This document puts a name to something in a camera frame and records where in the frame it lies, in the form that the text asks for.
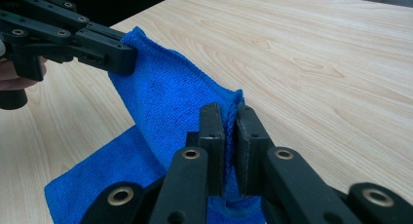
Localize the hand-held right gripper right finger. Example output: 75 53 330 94
234 103 276 197

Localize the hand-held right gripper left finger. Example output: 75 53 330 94
186 101 227 197

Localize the blue microfibre cloth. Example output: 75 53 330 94
44 25 266 224

